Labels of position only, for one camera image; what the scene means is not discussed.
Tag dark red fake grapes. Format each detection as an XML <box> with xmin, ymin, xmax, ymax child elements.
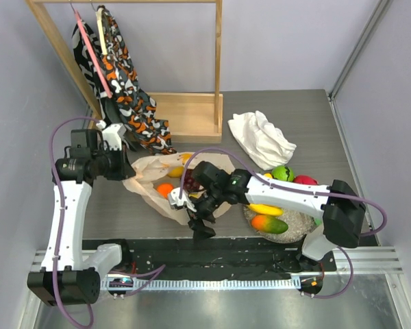
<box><xmin>180</xmin><ymin>169</ymin><xmax>203</xmax><ymax>193</ymax></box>

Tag orange fake tangerine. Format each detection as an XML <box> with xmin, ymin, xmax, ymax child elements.
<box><xmin>155</xmin><ymin>183</ymin><xmax>175</xmax><ymax>199</ymax></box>

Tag yellow fake banana bunch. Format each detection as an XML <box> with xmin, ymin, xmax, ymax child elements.
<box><xmin>248</xmin><ymin>204</ymin><xmax>284</xmax><ymax>217</ymax></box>

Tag green fake mango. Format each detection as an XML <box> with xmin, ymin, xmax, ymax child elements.
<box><xmin>251</xmin><ymin>215</ymin><xmax>288</xmax><ymax>234</ymax></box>

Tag green fake watermelon ball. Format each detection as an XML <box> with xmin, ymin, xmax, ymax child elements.
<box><xmin>271</xmin><ymin>165</ymin><xmax>295</xmax><ymax>182</ymax></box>

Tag yellow fake lemon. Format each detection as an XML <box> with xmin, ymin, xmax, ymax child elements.
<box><xmin>167</xmin><ymin>167</ymin><xmax>184</xmax><ymax>178</ymax></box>

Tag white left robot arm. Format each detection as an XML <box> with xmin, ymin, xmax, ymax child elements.
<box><xmin>27</xmin><ymin>123</ymin><xmax>135</xmax><ymax>306</ymax></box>

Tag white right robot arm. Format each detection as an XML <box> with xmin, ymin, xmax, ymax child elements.
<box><xmin>187</xmin><ymin>161</ymin><xmax>366</xmax><ymax>271</ymax></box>

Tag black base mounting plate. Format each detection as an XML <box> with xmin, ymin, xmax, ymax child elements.
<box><xmin>82</xmin><ymin>236</ymin><xmax>338</xmax><ymax>282</ymax></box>

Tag white crumpled cloth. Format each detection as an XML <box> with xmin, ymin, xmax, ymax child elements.
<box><xmin>227</xmin><ymin>110</ymin><xmax>297</xmax><ymax>171</ymax></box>

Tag wooden clothes rack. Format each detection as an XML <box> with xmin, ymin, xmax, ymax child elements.
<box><xmin>26</xmin><ymin>1</ymin><xmax>223</xmax><ymax>143</ymax></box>

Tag speckled ceramic plate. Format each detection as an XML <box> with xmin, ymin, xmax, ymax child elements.
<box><xmin>242</xmin><ymin>204</ymin><xmax>321</xmax><ymax>244</ymax></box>

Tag orange camouflage patterned garment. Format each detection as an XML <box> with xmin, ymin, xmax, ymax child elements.
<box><xmin>71</xmin><ymin>5</ymin><xmax>177</xmax><ymax>155</ymax></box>

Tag pink clothes hanger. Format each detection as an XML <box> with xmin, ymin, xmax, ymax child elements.
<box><xmin>73</xmin><ymin>9</ymin><xmax>112</xmax><ymax>98</ymax></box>

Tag cream clothes hanger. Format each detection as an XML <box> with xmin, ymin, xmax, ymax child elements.
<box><xmin>96</xmin><ymin>6</ymin><xmax>108</xmax><ymax>56</ymax></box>

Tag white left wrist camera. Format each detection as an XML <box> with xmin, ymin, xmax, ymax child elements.
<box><xmin>95</xmin><ymin>120</ymin><xmax>126</xmax><ymax>151</ymax></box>

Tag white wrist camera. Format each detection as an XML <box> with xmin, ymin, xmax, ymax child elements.
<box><xmin>95</xmin><ymin>120</ymin><xmax>126</xmax><ymax>151</ymax></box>
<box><xmin>167</xmin><ymin>187</ymin><xmax>197</xmax><ymax>212</ymax></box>

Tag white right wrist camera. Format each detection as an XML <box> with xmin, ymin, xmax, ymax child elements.
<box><xmin>167</xmin><ymin>187</ymin><xmax>197</xmax><ymax>212</ymax></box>

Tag white slotted cable duct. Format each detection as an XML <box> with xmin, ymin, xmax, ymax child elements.
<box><xmin>101</xmin><ymin>276</ymin><xmax>301</xmax><ymax>293</ymax></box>

